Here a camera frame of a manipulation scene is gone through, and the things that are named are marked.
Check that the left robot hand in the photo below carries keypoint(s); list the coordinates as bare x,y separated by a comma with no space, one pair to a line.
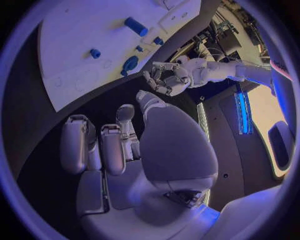
172,82

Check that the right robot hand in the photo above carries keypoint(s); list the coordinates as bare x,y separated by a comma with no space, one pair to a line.
173,150

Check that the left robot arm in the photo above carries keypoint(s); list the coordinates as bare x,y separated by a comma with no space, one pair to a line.
218,72

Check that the white task board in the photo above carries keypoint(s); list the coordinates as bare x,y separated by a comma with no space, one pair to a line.
82,33

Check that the blue plug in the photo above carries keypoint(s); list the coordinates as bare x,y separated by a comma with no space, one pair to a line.
158,41

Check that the blue gear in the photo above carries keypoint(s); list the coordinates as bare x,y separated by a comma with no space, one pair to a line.
130,64

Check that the small blue peg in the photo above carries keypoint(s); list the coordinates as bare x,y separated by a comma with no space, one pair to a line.
139,48

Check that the blue long cylinder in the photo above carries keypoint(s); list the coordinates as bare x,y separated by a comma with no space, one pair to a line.
136,26

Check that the glowing light bar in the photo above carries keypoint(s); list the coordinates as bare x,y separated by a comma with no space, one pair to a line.
243,114

